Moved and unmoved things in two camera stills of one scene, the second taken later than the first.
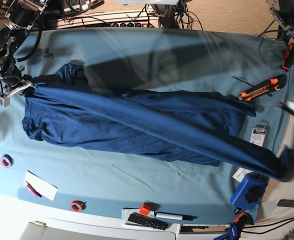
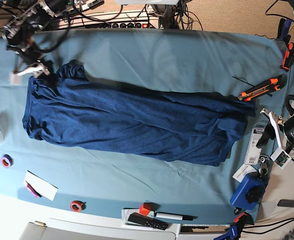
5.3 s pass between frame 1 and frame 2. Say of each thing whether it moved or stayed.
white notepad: stayed
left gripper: moved
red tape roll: stayed
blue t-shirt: moved
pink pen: stayed
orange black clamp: stayed
